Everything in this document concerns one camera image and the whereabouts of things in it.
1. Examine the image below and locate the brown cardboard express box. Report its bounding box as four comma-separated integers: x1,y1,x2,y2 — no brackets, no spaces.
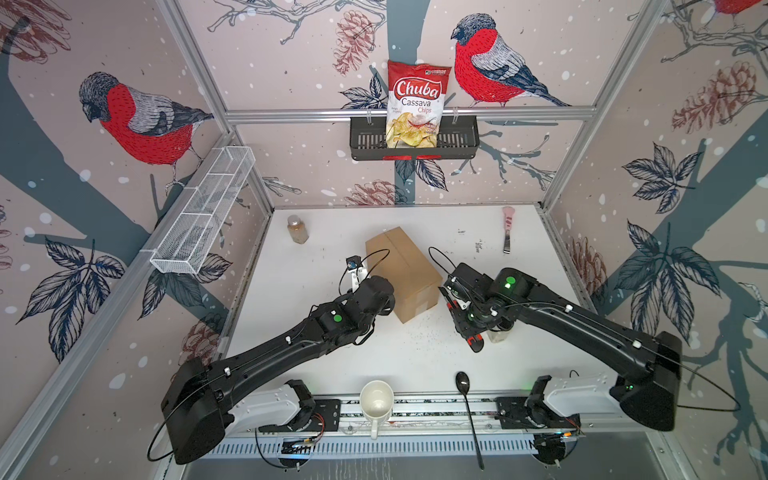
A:
365,227,442,324

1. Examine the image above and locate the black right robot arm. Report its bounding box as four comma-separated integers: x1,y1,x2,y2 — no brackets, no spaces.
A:
439,263,682,432

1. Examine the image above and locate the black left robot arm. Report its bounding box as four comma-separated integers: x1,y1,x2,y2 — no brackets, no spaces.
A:
161,276,395,465

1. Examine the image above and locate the black lid glass jar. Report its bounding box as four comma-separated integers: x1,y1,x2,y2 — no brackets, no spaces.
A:
487,330,511,343

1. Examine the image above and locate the black long spoon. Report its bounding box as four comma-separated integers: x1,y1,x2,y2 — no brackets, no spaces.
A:
455,371,485,471

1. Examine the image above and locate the cream ceramic mug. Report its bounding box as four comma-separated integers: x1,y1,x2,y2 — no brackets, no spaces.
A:
359,380,395,441

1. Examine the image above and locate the brown spice jar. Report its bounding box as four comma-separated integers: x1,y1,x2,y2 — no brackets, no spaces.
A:
287,215,309,244

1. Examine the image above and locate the Chuba cassava chips bag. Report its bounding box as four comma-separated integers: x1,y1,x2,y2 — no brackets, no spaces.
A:
385,61,451,148

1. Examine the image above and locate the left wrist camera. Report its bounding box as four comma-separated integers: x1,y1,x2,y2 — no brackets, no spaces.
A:
346,255,368,292

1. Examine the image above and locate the aluminium front rail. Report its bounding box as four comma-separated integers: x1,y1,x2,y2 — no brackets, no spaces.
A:
173,389,667,439

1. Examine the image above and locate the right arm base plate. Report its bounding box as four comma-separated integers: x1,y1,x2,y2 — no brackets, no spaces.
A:
494,396,581,430

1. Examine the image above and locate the black wire wall basket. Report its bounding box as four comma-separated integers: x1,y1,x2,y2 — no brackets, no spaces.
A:
350,114,479,161

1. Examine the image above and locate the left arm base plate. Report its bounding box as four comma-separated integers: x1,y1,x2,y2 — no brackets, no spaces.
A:
259,398,341,433

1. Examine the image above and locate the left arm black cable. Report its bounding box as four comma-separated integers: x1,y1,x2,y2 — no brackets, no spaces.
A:
253,422,325,471

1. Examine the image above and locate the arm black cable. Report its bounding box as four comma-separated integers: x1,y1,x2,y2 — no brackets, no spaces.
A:
659,347,742,414
253,422,325,471

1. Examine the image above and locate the white wire mesh shelf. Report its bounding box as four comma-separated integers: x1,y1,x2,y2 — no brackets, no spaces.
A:
150,146,255,275

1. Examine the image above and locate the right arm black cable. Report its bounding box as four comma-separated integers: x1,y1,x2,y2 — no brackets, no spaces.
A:
659,347,742,414

